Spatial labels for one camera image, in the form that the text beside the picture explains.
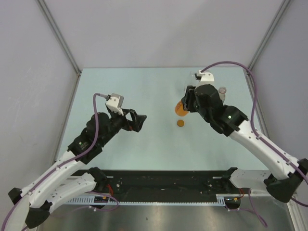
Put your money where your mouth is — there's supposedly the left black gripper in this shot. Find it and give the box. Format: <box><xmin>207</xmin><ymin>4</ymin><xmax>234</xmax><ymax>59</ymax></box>
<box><xmin>100</xmin><ymin>107</ymin><xmax>146</xmax><ymax>145</ymax></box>

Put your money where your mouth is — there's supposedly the orange juice bottle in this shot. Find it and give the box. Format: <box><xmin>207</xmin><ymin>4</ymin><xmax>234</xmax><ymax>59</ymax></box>
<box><xmin>175</xmin><ymin>101</ymin><xmax>189</xmax><ymax>117</ymax></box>

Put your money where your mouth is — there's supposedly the orange bottle cap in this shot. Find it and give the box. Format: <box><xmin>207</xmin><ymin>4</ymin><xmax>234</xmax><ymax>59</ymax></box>
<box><xmin>177</xmin><ymin>119</ymin><xmax>185</xmax><ymax>127</ymax></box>

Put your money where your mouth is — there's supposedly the milk bottle with red label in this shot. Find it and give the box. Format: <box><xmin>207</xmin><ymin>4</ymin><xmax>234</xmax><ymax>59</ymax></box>
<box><xmin>218</xmin><ymin>87</ymin><xmax>227</xmax><ymax>102</ymax></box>

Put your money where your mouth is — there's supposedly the clear water bottle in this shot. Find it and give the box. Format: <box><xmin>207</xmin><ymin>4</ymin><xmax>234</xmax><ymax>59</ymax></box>
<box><xmin>183</xmin><ymin>71</ymin><xmax>199</xmax><ymax>92</ymax></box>

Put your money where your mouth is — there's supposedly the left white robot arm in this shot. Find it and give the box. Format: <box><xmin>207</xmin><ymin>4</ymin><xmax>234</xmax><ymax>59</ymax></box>
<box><xmin>1</xmin><ymin>109</ymin><xmax>147</xmax><ymax>231</ymax></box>

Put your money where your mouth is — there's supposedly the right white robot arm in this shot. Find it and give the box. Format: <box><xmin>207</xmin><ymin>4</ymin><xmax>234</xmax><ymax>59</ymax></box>
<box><xmin>181</xmin><ymin>84</ymin><xmax>308</xmax><ymax>203</ymax></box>

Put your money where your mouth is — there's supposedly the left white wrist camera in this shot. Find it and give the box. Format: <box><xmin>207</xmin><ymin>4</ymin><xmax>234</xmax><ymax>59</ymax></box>
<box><xmin>105</xmin><ymin>93</ymin><xmax>124</xmax><ymax>116</ymax></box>

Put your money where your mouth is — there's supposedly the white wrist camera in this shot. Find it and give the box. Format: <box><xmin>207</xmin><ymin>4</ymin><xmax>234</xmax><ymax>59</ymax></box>
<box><xmin>105</xmin><ymin>93</ymin><xmax>124</xmax><ymax>116</ymax></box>
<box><xmin>194</xmin><ymin>70</ymin><xmax>215</xmax><ymax>87</ymax></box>

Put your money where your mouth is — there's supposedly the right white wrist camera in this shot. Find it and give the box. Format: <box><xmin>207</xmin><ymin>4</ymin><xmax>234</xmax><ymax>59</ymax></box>
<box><xmin>194</xmin><ymin>70</ymin><xmax>215</xmax><ymax>87</ymax></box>

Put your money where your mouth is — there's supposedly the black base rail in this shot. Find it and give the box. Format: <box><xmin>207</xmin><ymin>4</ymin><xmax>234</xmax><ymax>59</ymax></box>
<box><xmin>94</xmin><ymin>167</ymin><xmax>248</xmax><ymax>201</ymax></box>

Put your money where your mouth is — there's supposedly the white slotted cable duct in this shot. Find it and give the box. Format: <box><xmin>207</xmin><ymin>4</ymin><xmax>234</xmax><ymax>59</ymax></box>
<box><xmin>65</xmin><ymin>194</ymin><xmax>241</xmax><ymax>206</ymax></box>

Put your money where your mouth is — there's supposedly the right aluminium frame post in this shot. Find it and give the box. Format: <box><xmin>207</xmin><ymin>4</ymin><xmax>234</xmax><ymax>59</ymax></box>
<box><xmin>248</xmin><ymin>0</ymin><xmax>294</xmax><ymax>70</ymax></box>

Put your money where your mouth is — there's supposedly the aluminium frame post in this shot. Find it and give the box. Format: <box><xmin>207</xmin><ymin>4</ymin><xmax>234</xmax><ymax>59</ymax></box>
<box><xmin>248</xmin><ymin>0</ymin><xmax>294</xmax><ymax>70</ymax></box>
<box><xmin>35</xmin><ymin>0</ymin><xmax>81</xmax><ymax>76</ymax></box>

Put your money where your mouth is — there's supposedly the left aluminium frame post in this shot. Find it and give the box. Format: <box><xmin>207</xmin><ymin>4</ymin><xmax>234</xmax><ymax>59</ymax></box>
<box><xmin>35</xmin><ymin>0</ymin><xmax>81</xmax><ymax>76</ymax></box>

